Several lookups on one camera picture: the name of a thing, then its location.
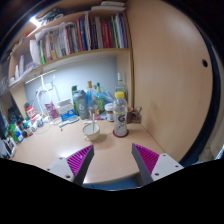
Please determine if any tall clear glass bottle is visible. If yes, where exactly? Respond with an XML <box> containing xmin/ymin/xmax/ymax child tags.
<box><xmin>115</xmin><ymin>72</ymin><xmax>128</xmax><ymax>101</ymax></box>

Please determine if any clear bottle green cap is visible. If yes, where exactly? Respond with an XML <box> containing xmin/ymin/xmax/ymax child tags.
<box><xmin>95</xmin><ymin>82</ymin><xmax>106</xmax><ymax>114</ymax></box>

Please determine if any cream ceramic mug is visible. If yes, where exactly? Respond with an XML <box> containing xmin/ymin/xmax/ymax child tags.
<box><xmin>82</xmin><ymin>123</ymin><xmax>101</xmax><ymax>142</ymax></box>

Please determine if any small blue white bottle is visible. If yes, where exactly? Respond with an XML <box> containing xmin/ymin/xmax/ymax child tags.
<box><xmin>14</xmin><ymin>130</ymin><xmax>25</xmax><ymax>144</ymax></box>

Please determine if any brown jar white lid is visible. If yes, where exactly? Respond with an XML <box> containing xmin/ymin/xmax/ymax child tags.
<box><xmin>104</xmin><ymin>102</ymin><xmax>115</xmax><ymax>122</ymax></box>

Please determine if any light stirring spoon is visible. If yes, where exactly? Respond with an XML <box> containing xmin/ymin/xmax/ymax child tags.
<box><xmin>90</xmin><ymin>109</ymin><xmax>96</xmax><ymax>134</ymax></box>

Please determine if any red and white canister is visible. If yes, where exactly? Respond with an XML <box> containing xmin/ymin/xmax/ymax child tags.
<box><xmin>25</xmin><ymin>105</ymin><xmax>38</xmax><ymax>121</ymax></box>

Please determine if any clear drink bottle yellow cap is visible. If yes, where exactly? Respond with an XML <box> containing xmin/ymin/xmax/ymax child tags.
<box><xmin>112</xmin><ymin>91</ymin><xmax>129</xmax><ymax>138</ymax></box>

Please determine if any white desk lamp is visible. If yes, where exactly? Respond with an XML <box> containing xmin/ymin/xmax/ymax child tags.
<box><xmin>24</xmin><ymin>68</ymin><xmax>59</xmax><ymax>126</ymax></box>

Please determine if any wooden shelf unit with books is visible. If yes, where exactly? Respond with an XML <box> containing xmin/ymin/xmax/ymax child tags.
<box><xmin>6</xmin><ymin>1</ymin><xmax>134</xmax><ymax>108</ymax></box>

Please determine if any green glass bottle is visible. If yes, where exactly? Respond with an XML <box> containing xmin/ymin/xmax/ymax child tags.
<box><xmin>70</xmin><ymin>85</ymin><xmax>79</xmax><ymax>116</ymax></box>

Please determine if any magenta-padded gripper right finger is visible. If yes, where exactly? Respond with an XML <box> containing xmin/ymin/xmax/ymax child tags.
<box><xmin>131</xmin><ymin>143</ymin><xmax>185</xmax><ymax>187</ymax></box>

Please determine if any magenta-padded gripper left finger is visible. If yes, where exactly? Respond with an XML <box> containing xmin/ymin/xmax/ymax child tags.
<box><xmin>46</xmin><ymin>144</ymin><xmax>95</xmax><ymax>187</ymax></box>

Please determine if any brown cup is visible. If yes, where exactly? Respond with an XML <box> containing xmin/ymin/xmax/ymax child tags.
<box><xmin>126</xmin><ymin>105</ymin><xmax>143</xmax><ymax>124</ymax></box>

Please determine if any flat round red coaster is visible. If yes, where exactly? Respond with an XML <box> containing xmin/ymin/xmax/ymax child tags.
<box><xmin>112</xmin><ymin>129</ymin><xmax>130</xmax><ymax>139</ymax></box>

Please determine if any magenta pouch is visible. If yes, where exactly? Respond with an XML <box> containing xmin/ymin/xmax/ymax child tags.
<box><xmin>44</xmin><ymin>102</ymin><xmax>59</xmax><ymax>122</ymax></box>

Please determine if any ceiling light strip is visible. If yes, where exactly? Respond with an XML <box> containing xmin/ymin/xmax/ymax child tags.
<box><xmin>29</xmin><ymin>15</ymin><xmax>43</xmax><ymax>28</ymax></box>

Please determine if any green jar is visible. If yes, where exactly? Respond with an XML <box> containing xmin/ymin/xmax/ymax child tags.
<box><xmin>8</xmin><ymin>123</ymin><xmax>19</xmax><ymax>144</ymax></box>

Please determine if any blue and white box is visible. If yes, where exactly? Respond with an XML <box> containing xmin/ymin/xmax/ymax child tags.
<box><xmin>57</xmin><ymin>98</ymin><xmax>80</xmax><ymax>123</ymax></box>

